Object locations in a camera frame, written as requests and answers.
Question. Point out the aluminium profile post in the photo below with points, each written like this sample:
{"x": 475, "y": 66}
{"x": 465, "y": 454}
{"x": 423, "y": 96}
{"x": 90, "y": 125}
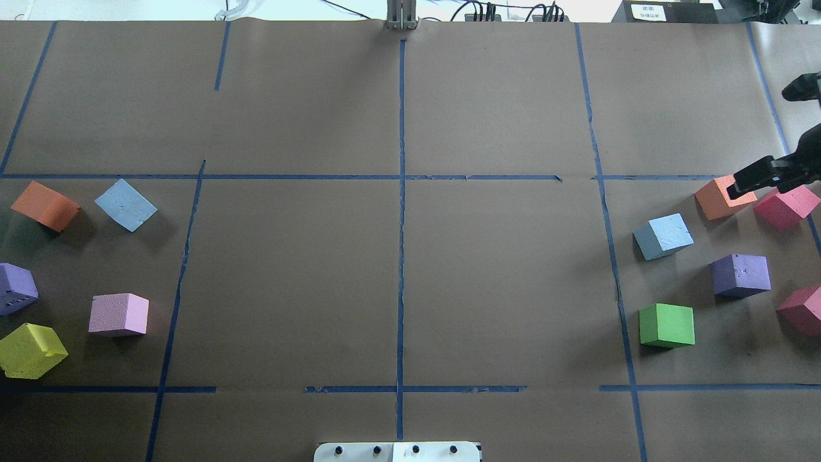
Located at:
{"x": 401, "y": 15}

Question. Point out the crimson foam block upper right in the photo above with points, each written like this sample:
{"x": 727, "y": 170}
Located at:
{"x": 785, "y": 210}

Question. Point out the orange foam block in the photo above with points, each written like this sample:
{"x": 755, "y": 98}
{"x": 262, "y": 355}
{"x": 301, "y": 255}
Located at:
{"x": 714, "y": 200}
{"x": 46, "y": 206}

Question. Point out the purple foam block right side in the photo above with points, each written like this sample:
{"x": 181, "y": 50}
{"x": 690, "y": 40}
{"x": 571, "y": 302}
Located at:
{"x": 740, "y": 275}

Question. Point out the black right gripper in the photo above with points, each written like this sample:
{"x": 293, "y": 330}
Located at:
{"x": 790, "y": 174}

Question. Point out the black box with label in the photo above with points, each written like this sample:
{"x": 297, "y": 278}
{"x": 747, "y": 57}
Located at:
{"x": 665, "y": 12}

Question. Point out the black connector box right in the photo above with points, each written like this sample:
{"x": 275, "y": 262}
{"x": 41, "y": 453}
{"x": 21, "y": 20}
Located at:
{"x": 546, "y": 13}

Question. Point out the green foam block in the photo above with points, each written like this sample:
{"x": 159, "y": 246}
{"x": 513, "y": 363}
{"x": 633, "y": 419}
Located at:
{"x": 666, "y": 326}

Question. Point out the crimson foam block lower right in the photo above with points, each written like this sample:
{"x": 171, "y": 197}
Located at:
{"x": 802, "y": 310}

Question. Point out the yellow foam block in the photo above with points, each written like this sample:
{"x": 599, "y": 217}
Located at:
{"x": 30, "y": 351}

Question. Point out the orange foam block left side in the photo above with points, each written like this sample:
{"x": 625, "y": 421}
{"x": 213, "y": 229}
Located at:
{"x": 46, "y": 206}

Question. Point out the black connector box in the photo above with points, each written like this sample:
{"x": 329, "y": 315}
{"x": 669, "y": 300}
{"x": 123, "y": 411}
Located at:
{"x": 546, "y": 13}
{"x": 482, "y": 12}

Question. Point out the purple foam block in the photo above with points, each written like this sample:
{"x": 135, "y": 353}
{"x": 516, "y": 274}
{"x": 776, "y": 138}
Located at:
{"x": 740, "y": 275}
{"x": 18, "y": 289}

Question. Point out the crimson foam block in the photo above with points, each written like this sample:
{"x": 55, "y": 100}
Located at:
{"x": 802, "y": 310}
{"x": 785, "y": 210}

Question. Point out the orange foam block right side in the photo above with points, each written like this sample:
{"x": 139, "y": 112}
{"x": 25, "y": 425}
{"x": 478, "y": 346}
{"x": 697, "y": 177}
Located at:
{"x": 714, "y": 200}

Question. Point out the pink foam block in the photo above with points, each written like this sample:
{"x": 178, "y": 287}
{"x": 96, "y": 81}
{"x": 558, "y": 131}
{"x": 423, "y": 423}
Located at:
{"x": 118, "y": 314}

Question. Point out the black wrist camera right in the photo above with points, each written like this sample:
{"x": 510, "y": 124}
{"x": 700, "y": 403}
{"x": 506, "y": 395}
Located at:
{"x": 805, "y": 87}

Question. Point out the light blue foam block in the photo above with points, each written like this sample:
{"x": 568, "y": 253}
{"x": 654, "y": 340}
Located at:
{"x": 663, "y": 236}
{"x": 125, "y": 205}

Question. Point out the black connector box left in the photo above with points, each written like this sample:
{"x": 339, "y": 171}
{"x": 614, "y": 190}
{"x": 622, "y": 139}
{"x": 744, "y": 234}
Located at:
{"x": 482, "y": 12}

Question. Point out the purple foam block left side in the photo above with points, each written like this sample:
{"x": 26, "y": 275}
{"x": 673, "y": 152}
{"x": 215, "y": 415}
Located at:
{"x": 18, "y": 289}

